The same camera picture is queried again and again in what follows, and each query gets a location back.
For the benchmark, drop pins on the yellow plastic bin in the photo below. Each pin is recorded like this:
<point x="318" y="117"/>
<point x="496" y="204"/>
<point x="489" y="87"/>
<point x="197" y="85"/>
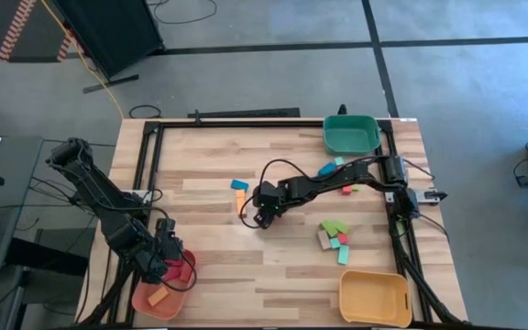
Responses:
<point x="374" y="298"/>

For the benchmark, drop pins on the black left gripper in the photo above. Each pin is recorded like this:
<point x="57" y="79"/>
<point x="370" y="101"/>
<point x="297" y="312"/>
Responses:
<point x="170" y="243"/>

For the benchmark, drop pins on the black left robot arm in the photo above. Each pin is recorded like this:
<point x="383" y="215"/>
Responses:
<point x="103" y="201"/>

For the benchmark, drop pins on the black metal table frame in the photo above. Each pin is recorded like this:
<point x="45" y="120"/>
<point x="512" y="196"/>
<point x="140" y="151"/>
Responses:
<point x="200" y="124"/>

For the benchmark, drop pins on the small red cube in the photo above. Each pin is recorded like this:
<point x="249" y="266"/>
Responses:
<point x="342" y="238"/>
<point x="346" y="190"/>

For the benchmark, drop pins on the dark grey desk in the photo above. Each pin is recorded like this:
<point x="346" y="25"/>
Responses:
<point x="16" y="183"/>

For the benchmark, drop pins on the tan wooden block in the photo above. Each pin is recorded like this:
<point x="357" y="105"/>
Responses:
<point x="323" y="239"/>

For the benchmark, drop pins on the white table corner sticker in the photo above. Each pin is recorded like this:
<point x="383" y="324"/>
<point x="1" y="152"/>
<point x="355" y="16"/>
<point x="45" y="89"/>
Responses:
<point x="408" y="119"/>

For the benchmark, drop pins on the large black partition panel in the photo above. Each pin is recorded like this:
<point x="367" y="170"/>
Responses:
<point x="113" y="32"/>

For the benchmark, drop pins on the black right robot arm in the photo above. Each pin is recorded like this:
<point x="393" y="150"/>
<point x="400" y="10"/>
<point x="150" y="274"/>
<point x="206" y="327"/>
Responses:
<point x="337" y="181"/>

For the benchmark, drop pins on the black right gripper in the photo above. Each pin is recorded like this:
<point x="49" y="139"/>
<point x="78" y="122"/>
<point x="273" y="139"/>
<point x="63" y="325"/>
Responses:
<point x="271" y="197"/>

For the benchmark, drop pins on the green plastic bin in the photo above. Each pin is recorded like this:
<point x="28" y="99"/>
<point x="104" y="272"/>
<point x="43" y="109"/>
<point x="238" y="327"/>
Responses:
<point x="351" y="135"/>

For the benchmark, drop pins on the black mat with orange stripes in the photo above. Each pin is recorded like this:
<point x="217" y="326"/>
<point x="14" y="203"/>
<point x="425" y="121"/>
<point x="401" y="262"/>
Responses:
<point x="14" y="27"/>

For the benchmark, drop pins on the small teal cube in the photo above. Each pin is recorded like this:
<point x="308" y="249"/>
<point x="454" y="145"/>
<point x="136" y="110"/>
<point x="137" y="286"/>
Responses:
<point x="334" y="243"/>
<point x="338" y="161"/>

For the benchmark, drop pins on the small orange cube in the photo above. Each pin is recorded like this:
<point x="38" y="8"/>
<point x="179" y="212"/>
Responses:
<point x="240" y="193"/>

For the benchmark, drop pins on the crimson wooden block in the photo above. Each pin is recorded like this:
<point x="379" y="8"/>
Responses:
<point x="175" y="262"/>
<point x="171" y="274"/>

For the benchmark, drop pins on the orange wooden block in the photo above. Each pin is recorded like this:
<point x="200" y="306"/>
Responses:
<point x="158" y="296"/>
<point x="241" y="206"/>

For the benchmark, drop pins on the long black floor bar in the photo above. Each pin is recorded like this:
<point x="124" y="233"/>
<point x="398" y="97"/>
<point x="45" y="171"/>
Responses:
<point x="245" y="113"/>

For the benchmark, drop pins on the salmon orange plastic bin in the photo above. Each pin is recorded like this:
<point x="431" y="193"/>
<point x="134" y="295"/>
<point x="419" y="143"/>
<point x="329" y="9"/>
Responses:
<point x="172" y="307"/>

